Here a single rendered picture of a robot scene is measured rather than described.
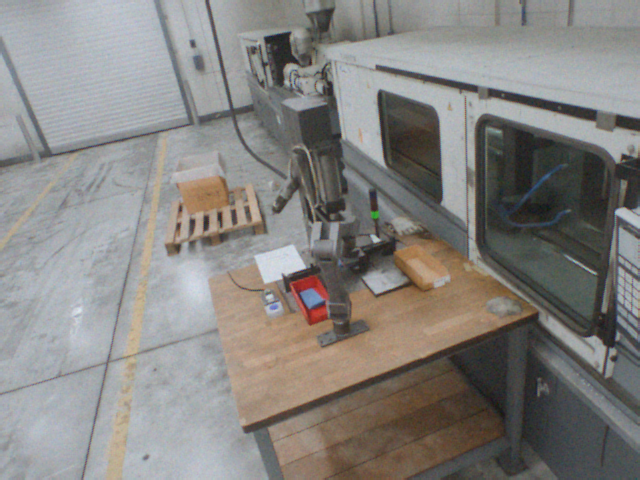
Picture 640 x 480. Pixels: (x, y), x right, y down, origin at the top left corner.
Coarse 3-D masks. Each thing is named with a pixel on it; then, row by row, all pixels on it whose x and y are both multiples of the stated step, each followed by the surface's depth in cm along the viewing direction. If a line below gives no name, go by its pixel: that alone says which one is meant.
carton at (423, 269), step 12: (396, 252) 205; (408, 252) 207; (420, 252) 206; (396, 264) 206; (408, 264) 194; (420, 264) 204; (432, 264) 198; (408, 276) 197; (420, 276) 185; (432, 276) 194; (444, 276) 189; (420, 288) 188; (432, 288) 188
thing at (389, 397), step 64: (448, 256) 207; (256, 320) 188; (384, 320) 175; (448, 320) 169; (512, 320) 163; (256, 384) 156; (320, 384) 151; (384, 384) 236; (448, 384) 229; (512, 384) 184; (320, 448) 208; (384, 448) 203; (448, 448) 198; (512, 448) 200
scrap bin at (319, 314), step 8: (304, 280) 199; (312, 280) 201; (296, 288) 200; (304, 288) 201; (320, 288) 196; (296, 296) 190; (320, 296) 195; (328, 296) 185; (304, 304) 192; (304, 312) 181; (312, 312) 186; (320, 312) 185; (312, 320) 179; (320, 320) 180
